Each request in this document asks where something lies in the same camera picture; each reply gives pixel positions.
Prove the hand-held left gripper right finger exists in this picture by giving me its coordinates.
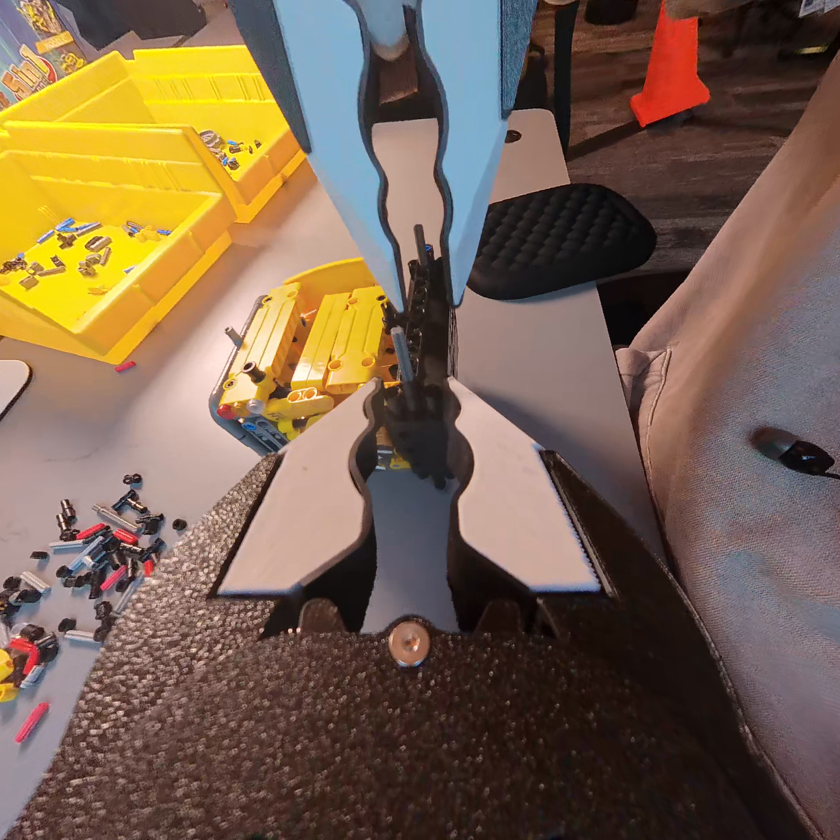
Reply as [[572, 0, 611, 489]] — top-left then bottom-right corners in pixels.
[[446, 377, 603, 596]]

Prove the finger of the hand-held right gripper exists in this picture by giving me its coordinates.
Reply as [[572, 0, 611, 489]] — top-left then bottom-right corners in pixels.
[[271, 0, 404, 312], [413, 0, 506, 308]]

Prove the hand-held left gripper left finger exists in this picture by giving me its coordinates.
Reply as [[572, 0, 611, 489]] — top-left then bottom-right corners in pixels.
[[215, 377, 385, 599]]

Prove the pile of small block pieces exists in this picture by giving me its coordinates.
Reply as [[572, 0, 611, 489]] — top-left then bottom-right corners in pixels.
[[0, 471, 188, 703]]

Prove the yellow block toy model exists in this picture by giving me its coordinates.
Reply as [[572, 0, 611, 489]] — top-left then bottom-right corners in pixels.
[[210, 257, 421, 473]]

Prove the grey desk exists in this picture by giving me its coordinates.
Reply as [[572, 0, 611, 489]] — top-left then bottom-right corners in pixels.
[[0, 108, 667, 821]]

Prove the yellow plastic parts bin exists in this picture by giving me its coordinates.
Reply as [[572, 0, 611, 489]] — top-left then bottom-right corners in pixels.
[[0, 125, 234, 365], [0, 46, 308, 224]]

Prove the black chair armrest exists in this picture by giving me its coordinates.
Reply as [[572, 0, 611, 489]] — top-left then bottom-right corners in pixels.
[[467, 182, 658, 304]]

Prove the orange traffic cone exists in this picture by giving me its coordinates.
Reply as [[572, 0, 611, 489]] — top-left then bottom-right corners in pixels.
[[630, 0, 711, 129]]

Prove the blue toy kit box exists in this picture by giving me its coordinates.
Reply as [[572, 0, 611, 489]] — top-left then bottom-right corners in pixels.
[[0, 0, 89, 119]]

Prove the beige hoodie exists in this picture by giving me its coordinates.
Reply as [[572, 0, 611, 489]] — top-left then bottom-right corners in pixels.
[[617, 59, 840, 840]]

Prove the heap of blue grey pins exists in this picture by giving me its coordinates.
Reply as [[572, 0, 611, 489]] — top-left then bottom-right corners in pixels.
[[0, 217, 175, 293]]

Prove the black clip microphone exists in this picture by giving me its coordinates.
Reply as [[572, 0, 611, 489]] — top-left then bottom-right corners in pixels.
[[751, 427, 840, 480]]

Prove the white book stand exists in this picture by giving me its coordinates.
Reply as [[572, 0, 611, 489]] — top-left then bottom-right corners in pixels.
[[0, 360, 32, 421]]

